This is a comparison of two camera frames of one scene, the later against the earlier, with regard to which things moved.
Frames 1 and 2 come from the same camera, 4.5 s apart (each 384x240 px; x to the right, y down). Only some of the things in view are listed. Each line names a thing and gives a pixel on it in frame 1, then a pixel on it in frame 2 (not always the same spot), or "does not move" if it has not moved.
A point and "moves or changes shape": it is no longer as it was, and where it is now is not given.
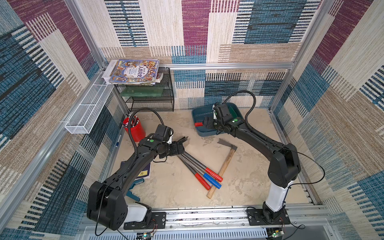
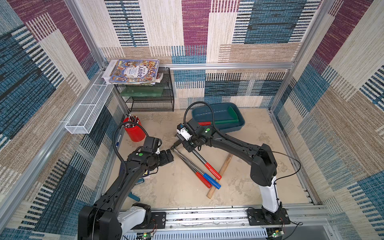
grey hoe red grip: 210,171 moves or changes shape
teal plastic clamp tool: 129,192 does not move
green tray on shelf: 142,91 does not move
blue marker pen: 117,142 does not move
